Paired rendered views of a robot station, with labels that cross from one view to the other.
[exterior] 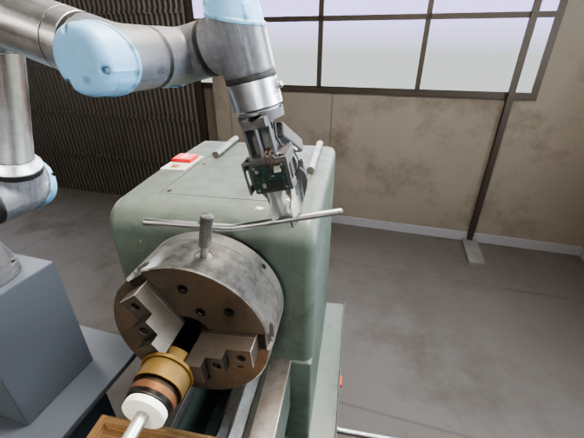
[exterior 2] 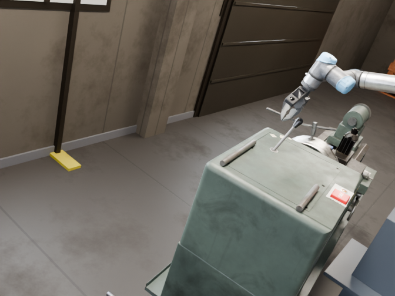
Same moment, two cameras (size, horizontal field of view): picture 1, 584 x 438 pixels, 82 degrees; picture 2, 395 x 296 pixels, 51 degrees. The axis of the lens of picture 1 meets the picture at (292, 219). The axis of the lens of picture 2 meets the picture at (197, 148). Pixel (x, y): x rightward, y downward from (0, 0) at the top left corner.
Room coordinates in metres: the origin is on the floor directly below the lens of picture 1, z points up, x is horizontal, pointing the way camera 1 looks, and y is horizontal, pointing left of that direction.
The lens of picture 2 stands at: (2.40, 0.13, 1.96)
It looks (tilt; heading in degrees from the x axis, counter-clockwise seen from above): 27 degrees down; 195
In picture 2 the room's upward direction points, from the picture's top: 18 degrees clockwise
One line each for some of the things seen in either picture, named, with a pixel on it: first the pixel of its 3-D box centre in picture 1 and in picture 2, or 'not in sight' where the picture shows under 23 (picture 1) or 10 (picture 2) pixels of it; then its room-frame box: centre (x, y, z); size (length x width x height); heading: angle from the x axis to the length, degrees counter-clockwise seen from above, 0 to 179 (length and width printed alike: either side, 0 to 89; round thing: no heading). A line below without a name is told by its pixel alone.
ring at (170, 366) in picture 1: (162, 381); not in sight; (0.36, 0.21, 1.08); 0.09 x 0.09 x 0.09; 80
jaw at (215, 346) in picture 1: (229, 350); not in sight; (0.42, 0.11, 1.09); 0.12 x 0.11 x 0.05; 80
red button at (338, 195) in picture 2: (185, 159); (340, 197); (0.99, 0.33, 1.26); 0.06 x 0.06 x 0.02; 80
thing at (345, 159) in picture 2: not in sight; (341, 155); (-0.06, 0.37, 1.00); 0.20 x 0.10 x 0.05; 170
